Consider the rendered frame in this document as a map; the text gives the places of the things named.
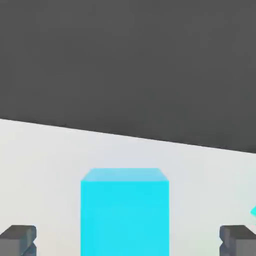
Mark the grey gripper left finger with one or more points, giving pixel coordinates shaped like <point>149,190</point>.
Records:
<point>16,238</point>

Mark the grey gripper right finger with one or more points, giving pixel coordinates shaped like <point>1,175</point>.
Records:
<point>240,238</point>

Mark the small cyan cube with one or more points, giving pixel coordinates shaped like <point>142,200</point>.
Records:
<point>254,211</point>
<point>124,216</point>

